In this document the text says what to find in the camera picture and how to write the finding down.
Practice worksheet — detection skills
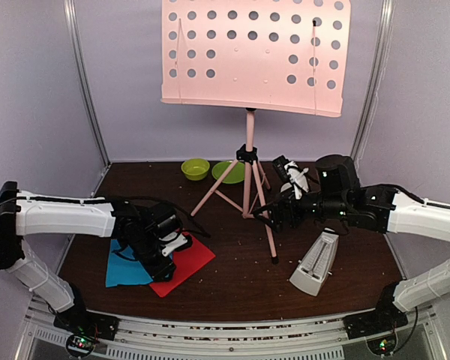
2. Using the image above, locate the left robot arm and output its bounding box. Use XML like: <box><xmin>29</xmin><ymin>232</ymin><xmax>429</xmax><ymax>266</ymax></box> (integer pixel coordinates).
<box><xmin>0</xmin><ymin>181</ymin><xmax>190</xmax><ymax>341</ymax></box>

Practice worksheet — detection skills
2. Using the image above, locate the red paper sheet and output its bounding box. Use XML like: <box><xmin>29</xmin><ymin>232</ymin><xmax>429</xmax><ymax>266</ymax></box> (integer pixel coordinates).
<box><xmin>149</xmin><ymin>232</ymin><xmax>215</xmax><ymax>298</ymax></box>

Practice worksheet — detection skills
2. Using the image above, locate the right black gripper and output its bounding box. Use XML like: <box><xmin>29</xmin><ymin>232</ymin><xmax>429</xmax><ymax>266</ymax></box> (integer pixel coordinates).
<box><xmin>253</xmin><ymin>185</ymin><xmax>350</xmax><ymax>234</ymax></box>

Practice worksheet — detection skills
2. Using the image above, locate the dark bowl white inside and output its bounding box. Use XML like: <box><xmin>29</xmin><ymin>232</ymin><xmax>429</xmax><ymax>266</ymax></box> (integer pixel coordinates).
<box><xmin>280</xmin><ymin>183</ymin><xmax>293</xmax><ymax>193</ymax></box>

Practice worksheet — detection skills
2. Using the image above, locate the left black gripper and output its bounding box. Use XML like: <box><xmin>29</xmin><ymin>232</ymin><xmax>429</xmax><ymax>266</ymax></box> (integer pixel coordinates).
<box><xmin>131</xmin><ymin>232</ymin><xmax>176</xmax><ymax>283</ymax></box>

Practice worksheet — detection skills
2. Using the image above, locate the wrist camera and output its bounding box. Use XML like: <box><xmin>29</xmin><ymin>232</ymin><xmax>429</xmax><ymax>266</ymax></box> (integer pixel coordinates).
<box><xmin>158</xmin><ymin>232</ymin><xmax>193</xmax><ymax>257</ymax></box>
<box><xmin>272</xmin><ymin>155</ymin><xmax>310</xmax><ymax>200</ymax></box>

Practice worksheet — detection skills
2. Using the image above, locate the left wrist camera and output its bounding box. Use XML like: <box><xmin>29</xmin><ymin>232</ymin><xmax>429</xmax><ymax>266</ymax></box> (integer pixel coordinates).
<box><xmin>158</xmin><ymin>232</ymin><xmax>193</xmax><ymax>257</ymax></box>

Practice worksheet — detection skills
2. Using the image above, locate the left aluminium post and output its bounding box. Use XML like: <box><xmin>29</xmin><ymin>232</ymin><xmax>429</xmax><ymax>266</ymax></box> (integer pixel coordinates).
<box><xmin>64</xmin><ymin>0</ymin><xmax>111</xmax><ymax>167</ymax></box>

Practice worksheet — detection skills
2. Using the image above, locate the aluminium post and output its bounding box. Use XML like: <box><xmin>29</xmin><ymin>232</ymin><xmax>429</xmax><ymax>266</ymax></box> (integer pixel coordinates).
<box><xmin>64</xmin><ymin>0</ymin><xmax>111</xmax><ymax>167</ymax></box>
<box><xmin>351</xmin><ymin>0</ymin><xmax>396</xmax><ymax>168</ymax></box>

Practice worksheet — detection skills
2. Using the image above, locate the white metronome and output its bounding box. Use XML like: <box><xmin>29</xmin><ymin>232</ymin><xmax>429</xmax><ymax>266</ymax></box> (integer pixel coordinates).
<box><xmin>289</xmin><ymin>228</ymin><xmax>339</xmax><ymax>296</ymax></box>

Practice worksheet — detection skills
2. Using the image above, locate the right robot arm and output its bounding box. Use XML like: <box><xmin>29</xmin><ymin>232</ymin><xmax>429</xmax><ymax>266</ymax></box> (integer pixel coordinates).
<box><xmin>253</xmin><ymin>154</ymin><xmax>450</xmax><ymax>339</ymax></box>

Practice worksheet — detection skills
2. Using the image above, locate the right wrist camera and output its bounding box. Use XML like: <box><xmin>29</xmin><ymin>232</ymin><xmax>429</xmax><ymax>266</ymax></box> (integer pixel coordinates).
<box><xmin>272</xmin><ymin>155</ymin><xmax>310</xmax><ymax>200</ymax></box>

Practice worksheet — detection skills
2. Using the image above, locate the blue paper sheet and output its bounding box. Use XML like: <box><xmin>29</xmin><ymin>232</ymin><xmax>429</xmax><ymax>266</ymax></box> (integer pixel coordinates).
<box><xmin>105</xmin><ymin>239</ymin><xmax>152</xmax><ymax>288</ymax></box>

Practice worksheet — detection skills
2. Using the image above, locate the right aluminium post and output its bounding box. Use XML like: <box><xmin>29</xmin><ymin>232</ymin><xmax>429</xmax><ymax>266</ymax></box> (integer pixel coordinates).
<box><xmin>351</xmin><ymin>0</ymin><xmax>396</xmax><ymax>168</ymax></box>

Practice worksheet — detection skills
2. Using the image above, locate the pink music stand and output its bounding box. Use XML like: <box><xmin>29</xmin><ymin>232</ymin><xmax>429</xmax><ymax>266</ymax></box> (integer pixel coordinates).
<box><xmin>159</xmin><ymin>0</ymin><xmax>353</xmax><ymax>266</ymax></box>

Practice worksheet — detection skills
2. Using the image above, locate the lime green bowl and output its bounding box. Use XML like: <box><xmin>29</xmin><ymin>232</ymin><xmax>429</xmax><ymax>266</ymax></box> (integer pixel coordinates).
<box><xmin>181</xmin><ymin>158</ymin><xmax>210</xmax><ymax>181</ymax></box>

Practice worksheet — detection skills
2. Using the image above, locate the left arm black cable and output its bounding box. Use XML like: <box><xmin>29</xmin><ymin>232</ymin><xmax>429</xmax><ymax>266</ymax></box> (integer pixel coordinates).
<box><xmin>0</xmin><ymin>194</ymin><xmax>212</xmax><ymax>239</ymax></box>

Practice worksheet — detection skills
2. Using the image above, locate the green plate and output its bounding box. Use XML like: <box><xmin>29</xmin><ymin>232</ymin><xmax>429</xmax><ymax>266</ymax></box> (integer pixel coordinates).
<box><xmin>211</xmin><ymin>160</ymin><xmax>247</xmax><ymax>185</ymax></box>

